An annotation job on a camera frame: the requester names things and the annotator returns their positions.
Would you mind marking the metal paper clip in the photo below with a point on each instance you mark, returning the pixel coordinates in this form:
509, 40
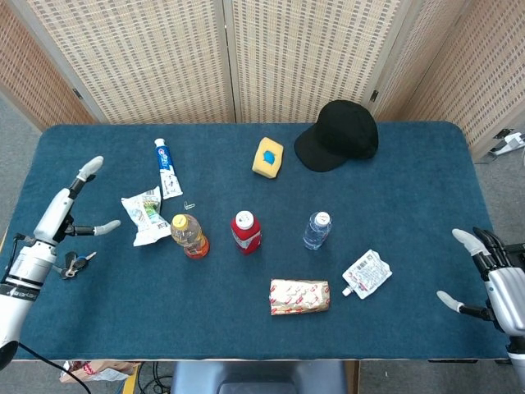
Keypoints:
189, 205

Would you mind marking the black box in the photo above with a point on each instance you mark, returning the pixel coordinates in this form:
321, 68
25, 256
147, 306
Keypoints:
517, 251

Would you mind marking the orange drink bottle yellow cap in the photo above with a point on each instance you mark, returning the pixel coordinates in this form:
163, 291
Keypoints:
189, 238

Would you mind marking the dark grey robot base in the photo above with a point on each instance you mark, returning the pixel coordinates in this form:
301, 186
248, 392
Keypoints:
258, 375

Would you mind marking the black screen hinge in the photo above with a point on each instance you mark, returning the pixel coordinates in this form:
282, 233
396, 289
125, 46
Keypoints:
374, 96
77, 94

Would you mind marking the red juice bottle white cap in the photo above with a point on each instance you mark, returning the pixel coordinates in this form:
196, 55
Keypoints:
246, 236

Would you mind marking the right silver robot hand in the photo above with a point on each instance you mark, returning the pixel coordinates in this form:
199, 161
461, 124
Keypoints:
508, 295

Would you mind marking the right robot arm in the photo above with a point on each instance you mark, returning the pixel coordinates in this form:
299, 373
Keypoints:
517, 365

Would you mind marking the white spout pouch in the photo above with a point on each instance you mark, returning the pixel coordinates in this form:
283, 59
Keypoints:
369, 273

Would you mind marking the yellow sponge with blue patch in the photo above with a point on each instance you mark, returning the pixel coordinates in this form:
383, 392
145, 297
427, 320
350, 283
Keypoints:
267, 158

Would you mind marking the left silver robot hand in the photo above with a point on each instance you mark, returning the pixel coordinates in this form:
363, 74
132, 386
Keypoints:
53, 215

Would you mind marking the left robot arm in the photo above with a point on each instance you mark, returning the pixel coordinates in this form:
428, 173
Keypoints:
24, 267

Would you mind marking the gold foil wrapped pack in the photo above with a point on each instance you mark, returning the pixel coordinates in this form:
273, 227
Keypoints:
299, 297

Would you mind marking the clear water bottle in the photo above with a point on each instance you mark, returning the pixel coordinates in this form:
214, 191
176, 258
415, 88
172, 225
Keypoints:
316, 232

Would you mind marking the bunch of keys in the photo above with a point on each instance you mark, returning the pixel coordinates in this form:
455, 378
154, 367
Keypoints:
74, 264

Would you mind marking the blue table cloth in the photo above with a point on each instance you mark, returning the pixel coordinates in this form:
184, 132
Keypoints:
143, 316

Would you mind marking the black baseball cap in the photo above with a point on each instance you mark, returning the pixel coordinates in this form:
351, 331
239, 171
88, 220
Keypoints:
340, 135

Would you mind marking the blue white toothpaste tube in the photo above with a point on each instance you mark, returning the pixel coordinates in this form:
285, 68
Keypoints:
166, 164

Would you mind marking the white snack bag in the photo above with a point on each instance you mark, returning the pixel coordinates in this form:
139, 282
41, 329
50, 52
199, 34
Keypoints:
143, 217

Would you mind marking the woven folding screen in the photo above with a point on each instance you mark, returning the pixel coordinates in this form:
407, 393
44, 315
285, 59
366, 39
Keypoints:
143, 61

